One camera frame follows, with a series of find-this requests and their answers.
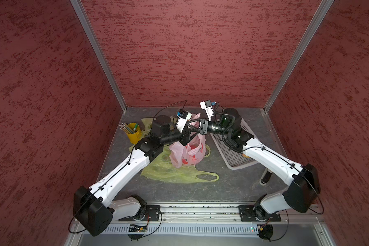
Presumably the right aluminium corner post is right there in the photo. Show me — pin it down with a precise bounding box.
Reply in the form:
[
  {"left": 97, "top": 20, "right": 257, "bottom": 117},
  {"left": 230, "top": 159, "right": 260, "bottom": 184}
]
[{"left": 263, "top": 0, "right": 334, "bottom": 114}]

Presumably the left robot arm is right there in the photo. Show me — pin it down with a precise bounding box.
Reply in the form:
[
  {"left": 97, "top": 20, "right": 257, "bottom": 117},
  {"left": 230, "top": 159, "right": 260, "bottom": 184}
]
[{"left": 73, "top": 115, "right": 200, "bottom": 236}]

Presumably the left aluminium corner post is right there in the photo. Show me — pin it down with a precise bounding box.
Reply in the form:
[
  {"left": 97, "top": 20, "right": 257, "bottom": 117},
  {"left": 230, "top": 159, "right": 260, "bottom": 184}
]
[{"left": 70, "top": 0, "right": 128, "bottom": 112}]

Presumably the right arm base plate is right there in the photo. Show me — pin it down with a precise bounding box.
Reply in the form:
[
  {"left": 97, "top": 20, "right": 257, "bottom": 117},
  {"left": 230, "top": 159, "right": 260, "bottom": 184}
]
[{"left": 238, "top": 205, "right": 281, "bottom": 223}]

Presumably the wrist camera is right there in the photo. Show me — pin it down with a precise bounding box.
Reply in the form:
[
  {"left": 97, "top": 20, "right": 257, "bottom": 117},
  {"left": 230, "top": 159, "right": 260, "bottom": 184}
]
[
  {"left": 176, "top": 109, "right": 192, "bottom": 133},
  {"left": 200, "top": 100, "right": 216, "bottom": 122}
]

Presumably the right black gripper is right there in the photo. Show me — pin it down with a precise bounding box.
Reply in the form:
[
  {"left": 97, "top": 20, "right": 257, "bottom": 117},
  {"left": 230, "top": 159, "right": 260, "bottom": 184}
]
[{"left": 188, "top": 117, "right": 232, "bottom": 135}]

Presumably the black white marker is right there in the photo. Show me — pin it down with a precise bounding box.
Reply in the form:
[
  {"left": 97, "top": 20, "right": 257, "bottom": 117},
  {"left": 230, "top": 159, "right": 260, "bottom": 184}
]
[{"left": 259, "top": 169, "right": 273, "bottom": 186}]

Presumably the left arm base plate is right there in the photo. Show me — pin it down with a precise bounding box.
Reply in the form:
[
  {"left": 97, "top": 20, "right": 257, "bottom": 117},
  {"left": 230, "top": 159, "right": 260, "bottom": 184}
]
[{"left": 120, "top": 205, "right": 161, "bottom": 222}]

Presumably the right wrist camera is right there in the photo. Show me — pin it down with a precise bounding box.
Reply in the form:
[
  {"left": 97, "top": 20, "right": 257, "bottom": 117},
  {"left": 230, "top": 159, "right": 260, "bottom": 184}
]
[{"left": 200, "top": 100, "right": 216, "bottom": 122}]

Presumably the aluminium corner post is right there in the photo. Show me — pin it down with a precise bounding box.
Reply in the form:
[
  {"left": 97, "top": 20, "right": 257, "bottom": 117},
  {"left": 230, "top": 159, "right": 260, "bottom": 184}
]
[
  {"left": 70, "top": 0, "right": 128, "bottom": 112},
  {"left": 263, "top": 0, "right": 334, "bottom": 114}
]

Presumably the pink plastic bag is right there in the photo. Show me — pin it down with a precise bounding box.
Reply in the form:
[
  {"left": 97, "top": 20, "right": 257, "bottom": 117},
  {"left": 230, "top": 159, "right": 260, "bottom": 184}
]
[{"left": 169, "top": 114, "right": 207, "bottom": 168}]

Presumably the yellow pencil cup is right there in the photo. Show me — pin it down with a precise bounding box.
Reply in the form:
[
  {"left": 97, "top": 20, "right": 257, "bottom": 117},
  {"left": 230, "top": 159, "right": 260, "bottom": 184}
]
[{"left": 120, "top": 123, "right": 142, "bottom": 144}]

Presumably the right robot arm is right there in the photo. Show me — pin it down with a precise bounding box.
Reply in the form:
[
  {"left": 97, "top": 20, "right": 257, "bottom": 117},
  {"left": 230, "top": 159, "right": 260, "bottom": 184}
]
[{"left": 186, "top": 106, "right": 321, "bottom": 221}]

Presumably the white plastic basket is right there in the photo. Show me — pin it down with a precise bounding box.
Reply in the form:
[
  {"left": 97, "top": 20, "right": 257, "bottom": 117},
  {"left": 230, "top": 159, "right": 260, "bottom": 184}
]
[{"left": 211, "top": 134, "right": 258, "bottom": 170}]

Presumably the aluminium front rail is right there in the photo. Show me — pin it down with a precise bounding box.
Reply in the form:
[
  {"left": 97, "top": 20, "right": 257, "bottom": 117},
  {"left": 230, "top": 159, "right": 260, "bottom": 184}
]
[{"left": 109, "top": 200, "right": 325, "bottom": 224}]

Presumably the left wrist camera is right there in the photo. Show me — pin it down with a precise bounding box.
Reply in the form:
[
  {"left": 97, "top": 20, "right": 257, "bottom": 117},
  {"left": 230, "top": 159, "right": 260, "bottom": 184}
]
[{"left": 176, "top": 109, "right": 192, "bottom": 133}]

